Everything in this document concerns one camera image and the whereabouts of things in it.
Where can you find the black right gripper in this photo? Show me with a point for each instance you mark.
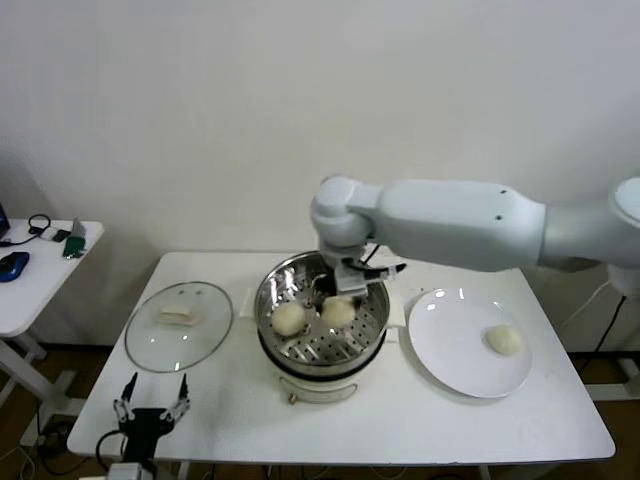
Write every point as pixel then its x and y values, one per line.
pixel 325 286

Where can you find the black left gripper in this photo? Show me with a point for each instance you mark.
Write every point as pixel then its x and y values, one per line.
pixel 145 425

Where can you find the white steamed baozi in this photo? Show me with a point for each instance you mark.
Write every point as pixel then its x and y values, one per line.
pixel 338 312
pixel 288 320
pixel 502 340

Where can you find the glass pot lid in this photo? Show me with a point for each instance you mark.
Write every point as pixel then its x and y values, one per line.
pixel 180 345

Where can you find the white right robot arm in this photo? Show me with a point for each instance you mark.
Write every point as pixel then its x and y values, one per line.
pixel 450 220

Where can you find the stainless steel steamer basket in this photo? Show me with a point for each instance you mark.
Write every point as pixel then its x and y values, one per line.
pixel 360 330

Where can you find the white electric cooker base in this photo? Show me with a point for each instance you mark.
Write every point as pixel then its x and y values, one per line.
pixel 320 385

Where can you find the white round plate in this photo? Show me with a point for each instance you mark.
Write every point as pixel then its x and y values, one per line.
pixel 450 340

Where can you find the small black device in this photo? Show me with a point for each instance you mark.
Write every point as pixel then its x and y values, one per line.
pixel 61 235

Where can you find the blue computer mouse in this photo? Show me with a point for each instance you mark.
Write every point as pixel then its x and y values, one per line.
pixel 14 265

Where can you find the black laptop screen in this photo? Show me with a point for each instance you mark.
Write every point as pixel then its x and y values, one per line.
pixel 4 220

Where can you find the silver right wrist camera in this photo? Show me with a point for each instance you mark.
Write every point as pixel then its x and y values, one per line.
pixel 350 280

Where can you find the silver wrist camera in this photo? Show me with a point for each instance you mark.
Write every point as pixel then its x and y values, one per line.
pixel 350 280
pixel 130 472

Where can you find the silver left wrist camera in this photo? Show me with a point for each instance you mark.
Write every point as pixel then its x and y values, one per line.
pixel 130 472

